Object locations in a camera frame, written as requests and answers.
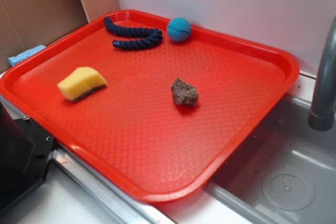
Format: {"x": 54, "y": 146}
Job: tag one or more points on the blue textured ball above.
{"x": 179, "y": 29}

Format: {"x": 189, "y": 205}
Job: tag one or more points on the brown rock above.
{"x": 184, "y": 93}

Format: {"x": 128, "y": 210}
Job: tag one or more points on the grey faucet spout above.
{"x": 322, "y": 110}

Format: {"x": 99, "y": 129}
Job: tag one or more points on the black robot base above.
{"x": 26, "y": 151}

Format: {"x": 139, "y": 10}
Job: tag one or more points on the red plastic tray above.
{"x": 131, "y": 131}

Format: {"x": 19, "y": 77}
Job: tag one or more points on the brown cardboard panel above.
{"x": 26, "y": 24}

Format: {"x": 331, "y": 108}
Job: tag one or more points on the yellow sponge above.
{"x": 81, "y": 82}

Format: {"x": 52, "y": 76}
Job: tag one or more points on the grey sink basin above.
{"x": 284, "y": 171}

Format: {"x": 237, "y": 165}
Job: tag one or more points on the blue sponge cloth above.
{"x": 24, "y": 55}

